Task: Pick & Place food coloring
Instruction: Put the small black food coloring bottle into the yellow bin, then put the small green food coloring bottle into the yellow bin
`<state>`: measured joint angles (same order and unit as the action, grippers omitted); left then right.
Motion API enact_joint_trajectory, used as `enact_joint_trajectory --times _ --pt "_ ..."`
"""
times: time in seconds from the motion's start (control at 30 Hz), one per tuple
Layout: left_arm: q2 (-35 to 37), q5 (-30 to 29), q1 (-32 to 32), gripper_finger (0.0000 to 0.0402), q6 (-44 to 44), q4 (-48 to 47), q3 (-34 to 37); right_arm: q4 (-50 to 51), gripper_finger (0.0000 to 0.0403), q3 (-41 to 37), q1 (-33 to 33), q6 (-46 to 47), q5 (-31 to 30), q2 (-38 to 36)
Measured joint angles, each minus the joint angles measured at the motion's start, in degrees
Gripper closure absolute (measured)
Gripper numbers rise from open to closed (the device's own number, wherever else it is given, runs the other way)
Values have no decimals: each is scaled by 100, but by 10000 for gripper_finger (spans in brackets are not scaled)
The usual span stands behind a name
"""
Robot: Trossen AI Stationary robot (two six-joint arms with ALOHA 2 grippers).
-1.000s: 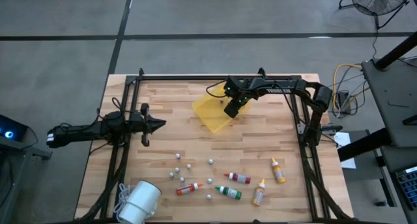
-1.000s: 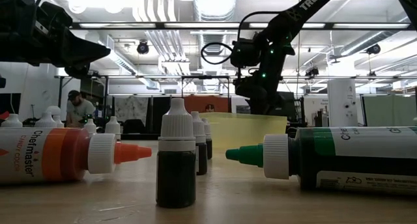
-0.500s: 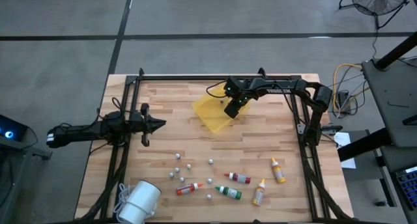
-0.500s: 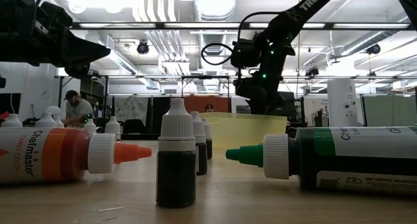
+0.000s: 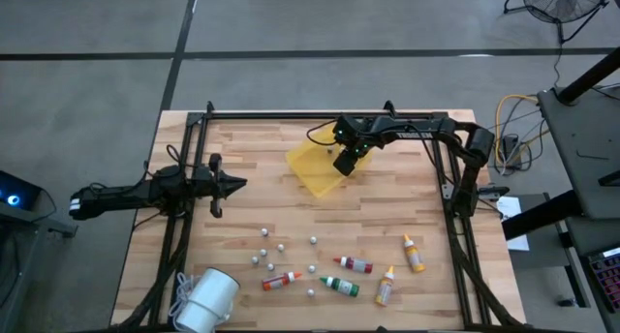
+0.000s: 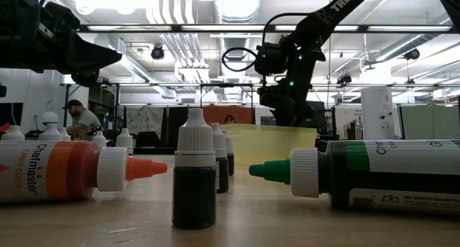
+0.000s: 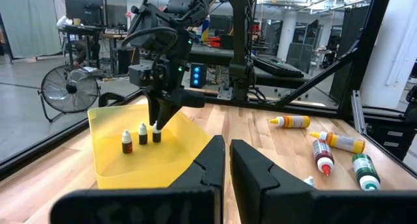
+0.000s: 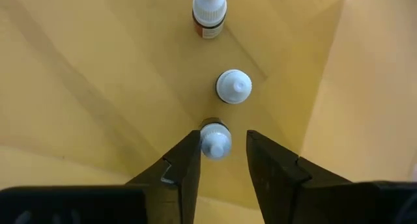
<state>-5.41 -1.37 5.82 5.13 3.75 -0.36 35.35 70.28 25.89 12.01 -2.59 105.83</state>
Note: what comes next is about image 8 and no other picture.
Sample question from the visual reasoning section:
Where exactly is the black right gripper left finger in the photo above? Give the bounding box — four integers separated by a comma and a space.
0, 130, 201, 224

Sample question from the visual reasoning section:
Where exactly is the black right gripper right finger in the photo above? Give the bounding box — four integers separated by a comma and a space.
246, 130, 417, 224

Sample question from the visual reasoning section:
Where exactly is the small white-capped dropper bottle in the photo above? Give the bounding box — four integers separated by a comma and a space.
214, 68, 253, 105
199, 117, 233, 161
191, 0, 228, 40

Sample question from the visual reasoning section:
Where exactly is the yellow translucent plastic bin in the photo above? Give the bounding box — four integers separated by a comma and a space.
0, 0, 417, 224

